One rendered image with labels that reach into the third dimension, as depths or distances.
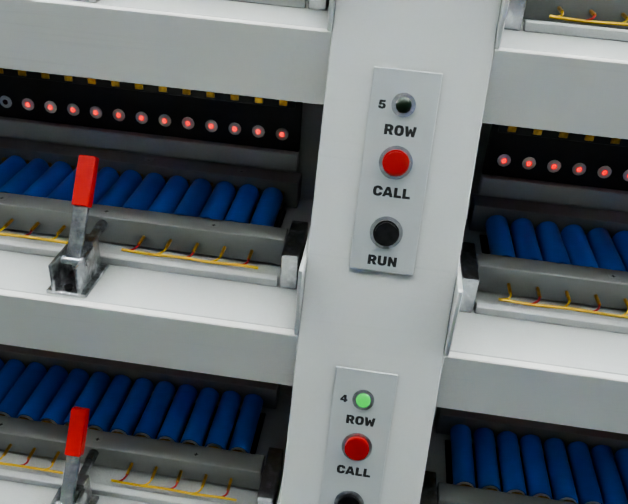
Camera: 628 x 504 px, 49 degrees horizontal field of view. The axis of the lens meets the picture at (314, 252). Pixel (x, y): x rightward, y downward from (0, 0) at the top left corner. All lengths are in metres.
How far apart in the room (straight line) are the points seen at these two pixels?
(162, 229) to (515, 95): 0.26
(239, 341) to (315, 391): 0.06
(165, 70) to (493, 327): 0.27
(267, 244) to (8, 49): 0.21
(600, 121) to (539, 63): 0.05
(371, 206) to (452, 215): 0.05
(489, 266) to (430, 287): 0.08
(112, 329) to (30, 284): 0.07
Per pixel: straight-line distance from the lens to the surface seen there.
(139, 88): 0.61
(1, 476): 0.62
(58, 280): 0.49
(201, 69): 0.44
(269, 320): 0.46
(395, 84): 0.41
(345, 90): 0.42
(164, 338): 0.47
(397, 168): 0.41
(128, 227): 0.53
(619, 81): 0.44
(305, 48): 0.42
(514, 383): 0.47
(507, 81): 0.43
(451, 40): 0.42
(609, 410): 0.49
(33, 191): 0.58
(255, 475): 0.57
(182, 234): 0.51
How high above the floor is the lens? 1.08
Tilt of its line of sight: 13 degrees down
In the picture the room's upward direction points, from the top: 6 degrees clockwise
